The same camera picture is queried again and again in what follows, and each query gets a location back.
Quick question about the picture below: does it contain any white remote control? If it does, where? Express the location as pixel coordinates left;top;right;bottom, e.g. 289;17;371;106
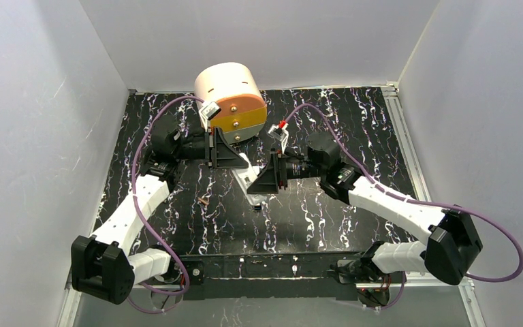
231;153;267;197

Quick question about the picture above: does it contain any small brown battery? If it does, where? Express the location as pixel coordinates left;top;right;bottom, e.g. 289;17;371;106
197;198;210;206

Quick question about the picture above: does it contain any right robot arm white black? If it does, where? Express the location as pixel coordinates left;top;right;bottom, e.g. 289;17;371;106
235;133;483;285

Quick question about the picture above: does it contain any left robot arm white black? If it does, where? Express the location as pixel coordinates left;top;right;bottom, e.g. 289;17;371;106
71;116;249;305

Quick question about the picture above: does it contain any black marble pattern mat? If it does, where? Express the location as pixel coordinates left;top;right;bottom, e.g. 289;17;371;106
87;87;425;259

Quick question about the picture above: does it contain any round pastel drawer box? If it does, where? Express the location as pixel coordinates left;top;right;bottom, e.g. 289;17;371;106
194;62;268;144

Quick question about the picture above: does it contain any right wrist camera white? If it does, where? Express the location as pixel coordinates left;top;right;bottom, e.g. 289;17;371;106
268;121;289;151

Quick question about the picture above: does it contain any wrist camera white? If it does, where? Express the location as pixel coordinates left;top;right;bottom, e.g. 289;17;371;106
268;121;289;151
198;101;221;130

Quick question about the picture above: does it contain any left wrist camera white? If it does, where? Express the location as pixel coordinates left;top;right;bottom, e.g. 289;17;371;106
198;101;221;130

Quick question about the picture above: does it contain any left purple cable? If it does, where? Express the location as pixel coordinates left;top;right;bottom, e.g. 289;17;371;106
126;95;206;315

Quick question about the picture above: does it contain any purple cable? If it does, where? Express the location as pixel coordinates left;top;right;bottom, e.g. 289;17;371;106
284;102;523;311
126;95;206;315

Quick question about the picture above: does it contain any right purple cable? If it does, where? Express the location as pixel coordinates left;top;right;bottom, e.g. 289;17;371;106
284;102;523;311

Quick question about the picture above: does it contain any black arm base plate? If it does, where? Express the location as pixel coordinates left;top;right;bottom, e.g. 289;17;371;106
138;252;407;302

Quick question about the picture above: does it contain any aluminium frame rail right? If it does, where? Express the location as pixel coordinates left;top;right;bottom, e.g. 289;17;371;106
381;84;430;201

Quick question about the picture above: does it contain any aluminium frame rail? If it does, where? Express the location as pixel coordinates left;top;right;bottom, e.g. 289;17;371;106
66;257;473;290
381;84;430;201

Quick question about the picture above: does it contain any aluminium frame rail front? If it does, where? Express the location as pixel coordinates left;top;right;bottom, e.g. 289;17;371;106
66;257;473;290

